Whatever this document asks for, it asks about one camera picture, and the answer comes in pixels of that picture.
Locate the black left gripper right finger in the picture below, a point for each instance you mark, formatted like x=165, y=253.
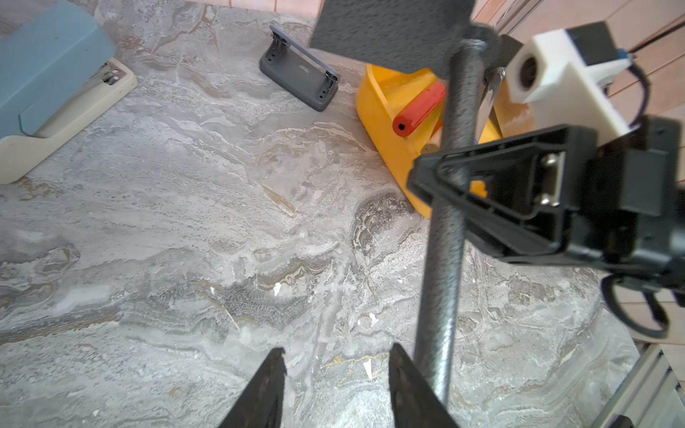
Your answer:
x=414, y=403

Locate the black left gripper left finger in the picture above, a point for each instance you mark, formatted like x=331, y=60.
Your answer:
x=261, y=402

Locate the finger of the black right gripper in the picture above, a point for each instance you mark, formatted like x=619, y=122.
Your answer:
x=481, y=187

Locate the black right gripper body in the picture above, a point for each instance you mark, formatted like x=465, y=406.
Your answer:
x=614, y=206

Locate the speckled hoe red grip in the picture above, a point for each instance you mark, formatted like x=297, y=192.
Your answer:
x=408, y=36
x=418, y=109

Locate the yellow plastic storage box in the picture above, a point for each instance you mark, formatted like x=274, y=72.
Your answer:
x=382, y=94

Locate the light blue stapler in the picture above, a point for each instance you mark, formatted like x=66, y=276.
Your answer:
x=58, y=74

